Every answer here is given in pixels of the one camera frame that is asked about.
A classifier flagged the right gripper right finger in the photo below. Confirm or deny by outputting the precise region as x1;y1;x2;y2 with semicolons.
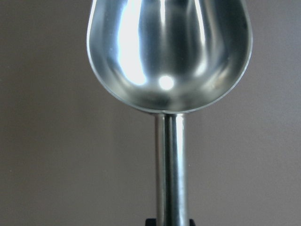
189;219;196;226

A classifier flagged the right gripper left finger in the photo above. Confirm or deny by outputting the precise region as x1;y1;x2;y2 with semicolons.
145;218;157;226

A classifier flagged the stainless steel ice scoop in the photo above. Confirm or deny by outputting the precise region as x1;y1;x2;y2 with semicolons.
87;0;253;226

